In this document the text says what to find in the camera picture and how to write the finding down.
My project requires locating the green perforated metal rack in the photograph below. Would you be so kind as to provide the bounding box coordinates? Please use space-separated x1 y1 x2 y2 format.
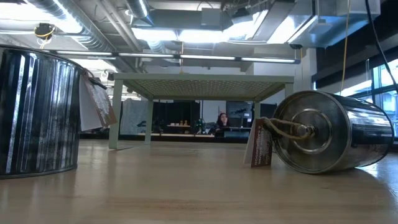
108 73 295 151

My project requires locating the brown and white paper tag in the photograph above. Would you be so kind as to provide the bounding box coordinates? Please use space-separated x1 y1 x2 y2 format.
243 118 274 169
79 73 118 132

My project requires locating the silver ribbed lidded candle tin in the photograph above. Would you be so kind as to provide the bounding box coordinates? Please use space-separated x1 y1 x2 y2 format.
0 45 86 180
271 90 395 175

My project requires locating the person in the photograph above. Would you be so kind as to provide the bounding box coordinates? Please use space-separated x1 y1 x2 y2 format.
214 112 233 138

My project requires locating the black background robot cell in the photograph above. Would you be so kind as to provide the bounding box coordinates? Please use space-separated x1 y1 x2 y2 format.
152 100 201 135

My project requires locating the dark background monitor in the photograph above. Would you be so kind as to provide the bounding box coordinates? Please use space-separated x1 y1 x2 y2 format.
226 101 253 119

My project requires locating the grey partition panel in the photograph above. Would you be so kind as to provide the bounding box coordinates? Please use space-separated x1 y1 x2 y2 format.
121 98 147 135

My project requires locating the bright ceiling light panel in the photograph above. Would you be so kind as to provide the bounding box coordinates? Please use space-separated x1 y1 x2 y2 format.
132 27 261 44

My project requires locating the long LED light bar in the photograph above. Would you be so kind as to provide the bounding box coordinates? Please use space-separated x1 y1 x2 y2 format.
51 49 301 65

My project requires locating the grey ceiling box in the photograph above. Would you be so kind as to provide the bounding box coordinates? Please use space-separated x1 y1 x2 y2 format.
200 7 224 27

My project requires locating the round silver ceiling duct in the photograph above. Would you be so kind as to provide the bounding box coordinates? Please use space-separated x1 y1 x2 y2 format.
126 0 155 26

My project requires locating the corrugated silver ceiling duct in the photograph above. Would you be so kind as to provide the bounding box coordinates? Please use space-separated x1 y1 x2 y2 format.
26 0 114 53

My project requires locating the yellow hanging cable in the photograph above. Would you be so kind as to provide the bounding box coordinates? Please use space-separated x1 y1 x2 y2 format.
339 0 351 95

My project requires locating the rectangular sheet metal duct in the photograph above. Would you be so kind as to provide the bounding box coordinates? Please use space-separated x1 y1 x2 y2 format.
253 0 382 49

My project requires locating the black ceiling device yellow cable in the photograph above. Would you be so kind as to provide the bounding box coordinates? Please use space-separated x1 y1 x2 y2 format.
33 22 57 40

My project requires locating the window with dark frame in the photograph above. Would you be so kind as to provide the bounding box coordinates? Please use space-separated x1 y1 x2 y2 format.
313 58 398 138

